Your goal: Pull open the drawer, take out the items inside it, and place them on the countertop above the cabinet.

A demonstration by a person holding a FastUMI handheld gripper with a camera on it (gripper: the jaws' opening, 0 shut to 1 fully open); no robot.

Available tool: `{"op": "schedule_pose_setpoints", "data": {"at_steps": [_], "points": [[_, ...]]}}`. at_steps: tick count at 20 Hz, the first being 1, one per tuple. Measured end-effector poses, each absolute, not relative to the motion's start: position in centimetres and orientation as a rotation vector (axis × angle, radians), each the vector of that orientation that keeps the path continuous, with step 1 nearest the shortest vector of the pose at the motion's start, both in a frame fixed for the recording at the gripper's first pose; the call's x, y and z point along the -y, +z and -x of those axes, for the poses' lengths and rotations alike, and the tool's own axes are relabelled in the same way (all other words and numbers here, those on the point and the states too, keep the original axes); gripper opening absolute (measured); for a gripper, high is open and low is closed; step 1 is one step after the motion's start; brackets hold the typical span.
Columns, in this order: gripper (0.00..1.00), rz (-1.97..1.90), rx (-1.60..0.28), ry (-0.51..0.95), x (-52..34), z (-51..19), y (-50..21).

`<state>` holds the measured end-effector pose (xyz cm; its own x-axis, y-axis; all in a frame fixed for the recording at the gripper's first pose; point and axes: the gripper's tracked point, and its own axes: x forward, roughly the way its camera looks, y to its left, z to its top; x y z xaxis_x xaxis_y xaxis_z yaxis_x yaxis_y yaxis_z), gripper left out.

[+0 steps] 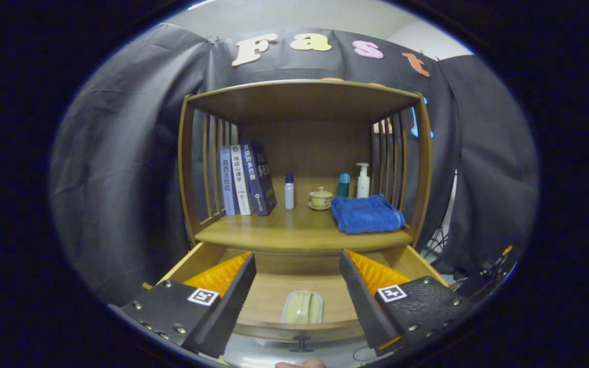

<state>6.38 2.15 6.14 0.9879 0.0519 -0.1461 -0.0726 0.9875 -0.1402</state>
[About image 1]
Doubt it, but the black device with orange tip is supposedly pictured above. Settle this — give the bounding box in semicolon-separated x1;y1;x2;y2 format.
453;245;517;302

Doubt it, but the wooden countertop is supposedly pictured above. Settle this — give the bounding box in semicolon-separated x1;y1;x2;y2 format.
195;176;414;255

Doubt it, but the black tripod stand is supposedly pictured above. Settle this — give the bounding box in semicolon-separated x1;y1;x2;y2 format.
425;225;451;259

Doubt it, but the dark navy book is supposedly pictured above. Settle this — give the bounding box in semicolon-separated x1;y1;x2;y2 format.
240;140;277;216

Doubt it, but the white book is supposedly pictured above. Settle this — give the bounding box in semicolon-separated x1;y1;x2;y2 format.
230;145;256;216

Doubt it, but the folded blue towel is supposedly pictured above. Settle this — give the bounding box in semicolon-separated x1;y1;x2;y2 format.
330;194;406;235

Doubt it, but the beige lidded teacup with saucer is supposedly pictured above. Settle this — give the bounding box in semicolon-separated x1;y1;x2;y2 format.
308;187;334;211

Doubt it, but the pale green scrub brush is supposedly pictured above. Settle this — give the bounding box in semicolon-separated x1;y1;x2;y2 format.
281;290;324;325

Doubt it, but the wooden cabinet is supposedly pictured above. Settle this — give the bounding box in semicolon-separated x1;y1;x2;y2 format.
178;79;433;256

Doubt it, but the white pump bottle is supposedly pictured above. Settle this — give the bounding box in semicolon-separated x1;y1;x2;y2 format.
356;163;371;199

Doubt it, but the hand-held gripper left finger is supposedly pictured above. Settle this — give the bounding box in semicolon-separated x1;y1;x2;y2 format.
109;251;257;359

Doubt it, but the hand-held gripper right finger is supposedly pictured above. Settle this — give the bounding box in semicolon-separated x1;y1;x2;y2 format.
339;249;477;357

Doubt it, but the wooden drawer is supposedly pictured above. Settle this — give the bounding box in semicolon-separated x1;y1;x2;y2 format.
142;241;454;353

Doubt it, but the light blue book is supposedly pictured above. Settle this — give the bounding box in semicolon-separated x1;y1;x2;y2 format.
220;146;240;216

